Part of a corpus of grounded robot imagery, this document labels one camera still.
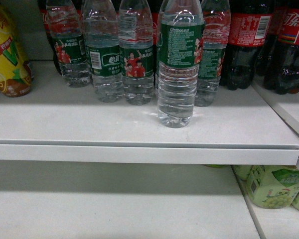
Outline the water bottle barcode label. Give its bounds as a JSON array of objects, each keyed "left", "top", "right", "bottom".
[{"left": 81, "top": 0, "right": 123, "bottom": 103}]

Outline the cola bottle far right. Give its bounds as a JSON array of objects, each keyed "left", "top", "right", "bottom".
[{"left": 263, "top": 0, "right": 299, "bottom": 95}]

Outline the cola bottle red label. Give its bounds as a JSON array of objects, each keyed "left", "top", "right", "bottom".
[{"left": 220, "top": 0, "right": 275, "bottom": 90}]

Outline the green grape drink bottle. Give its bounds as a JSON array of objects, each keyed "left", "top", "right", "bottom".
[{"left": 246, "top": 165, "right": 299, "bottom": 209}]

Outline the white upper shelf board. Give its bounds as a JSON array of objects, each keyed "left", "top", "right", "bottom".
[{"left": 0, "top": 61, "right": 299, "bottom": 165}]

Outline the water bottle far left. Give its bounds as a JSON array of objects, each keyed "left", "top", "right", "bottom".
[{"left": 46, "top": 0, "right": 90, "bottom": 88}]

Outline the water bottle red players label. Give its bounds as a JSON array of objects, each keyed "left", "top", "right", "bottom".
[{"left": 118, "top": 0, "right": 153, "bottom": 106}]

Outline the water bottle behind front one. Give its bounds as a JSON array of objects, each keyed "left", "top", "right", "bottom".
[{"left": 195, "top": 0, "right": 231, "bottom": 107}]

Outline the yellow lemon tea bottle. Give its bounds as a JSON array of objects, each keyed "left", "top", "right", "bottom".
[{"left": 0, "top": 3, "right": 32, "bottom": 97}]

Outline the cola bottle behind left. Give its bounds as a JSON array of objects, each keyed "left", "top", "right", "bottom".
[{"left": 37, "top": 0, "right": 61, "bottom": 75}]

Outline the clear water bottle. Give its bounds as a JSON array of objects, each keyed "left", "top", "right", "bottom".
[{"left": 157, "top": 0, "right": 205, "bottom": 128}]

